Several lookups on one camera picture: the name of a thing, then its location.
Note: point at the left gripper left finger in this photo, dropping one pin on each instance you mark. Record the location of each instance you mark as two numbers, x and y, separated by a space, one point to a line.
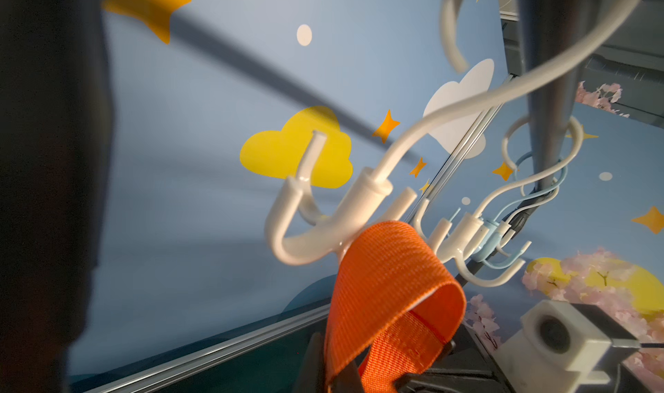
57 126

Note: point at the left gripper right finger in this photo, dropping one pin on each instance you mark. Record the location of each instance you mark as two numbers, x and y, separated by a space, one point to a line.
465 365

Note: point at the red-orange sling bag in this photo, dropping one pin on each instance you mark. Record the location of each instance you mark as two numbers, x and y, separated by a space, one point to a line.
394 299

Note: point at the light blue hook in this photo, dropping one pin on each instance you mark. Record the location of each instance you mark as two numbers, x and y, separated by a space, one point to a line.
485 254

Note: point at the white hook far right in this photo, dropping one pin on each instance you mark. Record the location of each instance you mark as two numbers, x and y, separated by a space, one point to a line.
518 218

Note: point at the white hook far left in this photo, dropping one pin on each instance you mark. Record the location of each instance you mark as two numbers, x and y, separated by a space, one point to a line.
297 233

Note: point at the black clothes rack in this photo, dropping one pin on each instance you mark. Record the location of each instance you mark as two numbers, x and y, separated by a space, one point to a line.
548 28

